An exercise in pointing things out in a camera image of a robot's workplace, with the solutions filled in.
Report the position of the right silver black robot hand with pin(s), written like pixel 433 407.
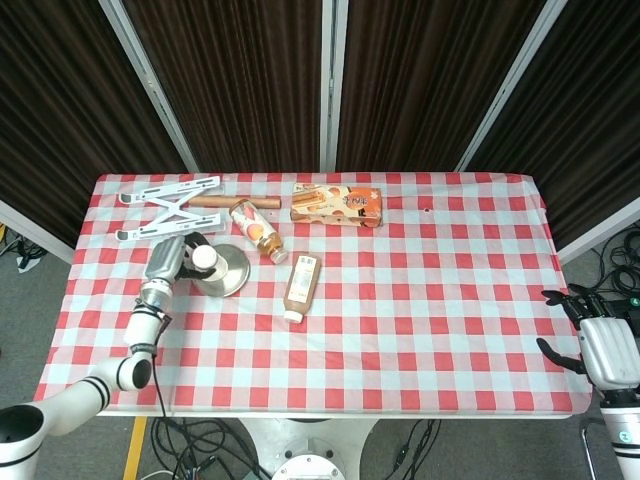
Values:
pixel 612 355

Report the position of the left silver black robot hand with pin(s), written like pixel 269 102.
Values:
pixel 165 257

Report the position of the white paper cup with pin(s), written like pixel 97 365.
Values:
pixel 206 257

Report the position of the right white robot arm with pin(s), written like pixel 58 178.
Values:
pixel 625 435

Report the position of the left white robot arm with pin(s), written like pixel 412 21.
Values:
pixel 140 325

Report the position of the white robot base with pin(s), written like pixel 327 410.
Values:
pixel 305 445

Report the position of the round metal plate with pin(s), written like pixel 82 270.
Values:
pixel 237 272

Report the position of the white folding laptop stand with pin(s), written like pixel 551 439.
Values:
pixel 172 210

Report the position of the black power strip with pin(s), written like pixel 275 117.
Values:
pixel 627 306

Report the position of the brown wooden rolling pin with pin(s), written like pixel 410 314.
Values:
pixel 210 201

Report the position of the peach drink bottle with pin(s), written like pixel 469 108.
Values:
pixel 255 227

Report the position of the brown sauce bottle white cap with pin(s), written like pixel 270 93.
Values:
pixel 301 282

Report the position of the orange biscuit box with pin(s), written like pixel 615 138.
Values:
pixel 335 205

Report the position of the dark brown partition panel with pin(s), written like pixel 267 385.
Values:
pixel 585 125
pixel 235 85
pixel 430 85
pixel 65 100

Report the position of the red white checked tablecloth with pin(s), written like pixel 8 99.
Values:
pixel 425 300

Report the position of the white partition post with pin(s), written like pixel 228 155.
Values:
pixel 332 85
pixel 510 85
pixel 150 85

